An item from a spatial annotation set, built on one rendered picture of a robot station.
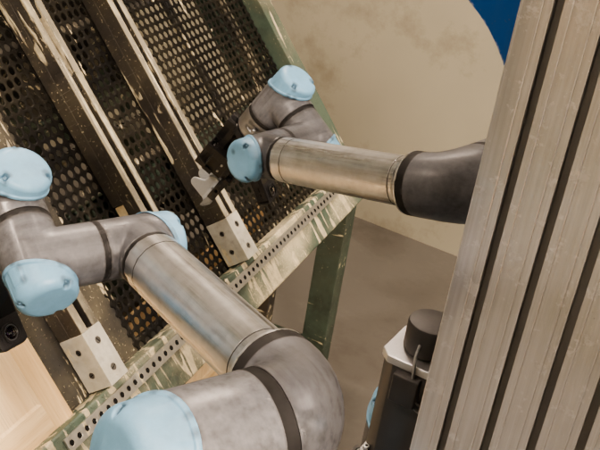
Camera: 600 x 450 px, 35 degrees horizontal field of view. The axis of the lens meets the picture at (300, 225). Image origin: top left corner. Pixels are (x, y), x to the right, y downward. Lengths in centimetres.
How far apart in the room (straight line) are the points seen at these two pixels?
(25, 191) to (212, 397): 43
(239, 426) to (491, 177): 33
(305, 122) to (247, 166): 17
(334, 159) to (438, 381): 53
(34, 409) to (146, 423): 118
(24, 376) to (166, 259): 92
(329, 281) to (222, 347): 240
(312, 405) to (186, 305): 24
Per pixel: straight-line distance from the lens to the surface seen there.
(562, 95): 88
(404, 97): 462
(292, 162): 151
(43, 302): 111
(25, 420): 194
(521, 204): 92
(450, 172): 134
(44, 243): 112
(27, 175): 115
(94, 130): 224
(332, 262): 330
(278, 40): 314
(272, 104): 170
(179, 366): 222
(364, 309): 416
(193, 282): 103
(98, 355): 202
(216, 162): 181
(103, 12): 250
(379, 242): 473
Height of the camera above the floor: 217
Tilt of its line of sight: 27 degrees down
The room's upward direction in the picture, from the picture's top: 9 degrees clockwise
